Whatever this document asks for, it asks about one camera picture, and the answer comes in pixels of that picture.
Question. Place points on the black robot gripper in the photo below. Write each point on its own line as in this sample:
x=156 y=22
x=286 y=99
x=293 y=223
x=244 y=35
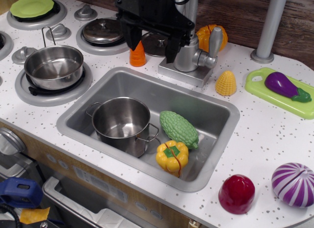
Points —
x=156 y=16

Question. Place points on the silver toy faucet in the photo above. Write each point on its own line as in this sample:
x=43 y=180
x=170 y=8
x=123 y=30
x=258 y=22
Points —
x=193 y=65

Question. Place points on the steel lid on counter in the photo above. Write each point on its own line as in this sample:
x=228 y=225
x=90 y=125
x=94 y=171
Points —
x=154 y=44

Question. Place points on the orange carrot toy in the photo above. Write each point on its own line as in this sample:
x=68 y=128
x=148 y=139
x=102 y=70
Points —
x=137 y=56

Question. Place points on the orange pumpkin toy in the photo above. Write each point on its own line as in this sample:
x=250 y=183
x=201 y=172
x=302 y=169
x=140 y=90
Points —
x=204 y=33

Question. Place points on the back right grey burner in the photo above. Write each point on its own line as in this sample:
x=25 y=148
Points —
x=100 y=49

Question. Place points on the steel lid on burner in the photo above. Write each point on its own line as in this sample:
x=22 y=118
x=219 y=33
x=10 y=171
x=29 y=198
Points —
x=102 y=31

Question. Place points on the grey stove knob top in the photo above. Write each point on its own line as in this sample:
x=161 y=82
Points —
x=86 y=13

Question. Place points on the grey stove knob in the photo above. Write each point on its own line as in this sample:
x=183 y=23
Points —
x=58 y=33
x=86 y=13
x=20 y=56

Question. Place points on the yellow corn toy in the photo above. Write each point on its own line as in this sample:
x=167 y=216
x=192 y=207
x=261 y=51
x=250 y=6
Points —
x=226 y=84

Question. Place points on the green bitter melon toy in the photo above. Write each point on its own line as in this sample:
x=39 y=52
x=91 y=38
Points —
x=179 y=129

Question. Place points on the grey stove knob middle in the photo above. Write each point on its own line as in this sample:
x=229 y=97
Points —
x=58 y=33

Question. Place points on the back left grey burner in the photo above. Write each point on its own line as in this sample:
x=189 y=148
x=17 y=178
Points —
x=48 y=21

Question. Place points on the grey toy sink basin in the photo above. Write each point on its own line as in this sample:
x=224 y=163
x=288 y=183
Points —
x=214 y=120

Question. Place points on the grey vertical pole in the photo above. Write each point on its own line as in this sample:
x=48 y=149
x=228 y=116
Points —
x=263 y=53

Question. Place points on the green cutting board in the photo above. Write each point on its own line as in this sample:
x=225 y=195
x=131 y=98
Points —
x=255 y=85

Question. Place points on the yellow bell pepper toy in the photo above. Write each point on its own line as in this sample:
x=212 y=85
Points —
x=172 y=157

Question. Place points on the green plastic plate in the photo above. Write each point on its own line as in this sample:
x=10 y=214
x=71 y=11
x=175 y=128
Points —
x=31 y=8

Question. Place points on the purple eggplant toy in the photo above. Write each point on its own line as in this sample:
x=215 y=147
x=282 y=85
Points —
x=280 y=84

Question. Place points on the grey stove knob left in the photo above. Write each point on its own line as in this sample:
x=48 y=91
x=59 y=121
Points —
x=20 y=56

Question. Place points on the front grey stove burner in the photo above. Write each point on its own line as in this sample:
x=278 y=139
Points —
x=22 y=85

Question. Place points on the far left grey burner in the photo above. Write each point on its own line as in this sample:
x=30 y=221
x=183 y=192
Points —
x=7 y=45

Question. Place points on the dark red half fruit toy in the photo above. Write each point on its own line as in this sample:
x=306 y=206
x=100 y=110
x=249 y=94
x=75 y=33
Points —
x=237 y=193

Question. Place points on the grey round dial front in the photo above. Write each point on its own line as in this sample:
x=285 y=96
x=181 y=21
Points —
x=10 y=143

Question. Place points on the purple striped onion toy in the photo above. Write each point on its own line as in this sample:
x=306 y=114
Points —
x=293 y=184

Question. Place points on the steel pot with handles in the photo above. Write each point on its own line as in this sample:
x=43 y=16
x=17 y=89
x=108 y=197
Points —
x=123 y=123

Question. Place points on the steel saucepan with wire handle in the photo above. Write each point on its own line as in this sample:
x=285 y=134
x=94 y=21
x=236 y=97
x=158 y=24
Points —
x=54 y=67

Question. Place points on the grey oven door handle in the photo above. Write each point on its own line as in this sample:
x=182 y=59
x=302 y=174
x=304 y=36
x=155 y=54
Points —
x=85 y=209

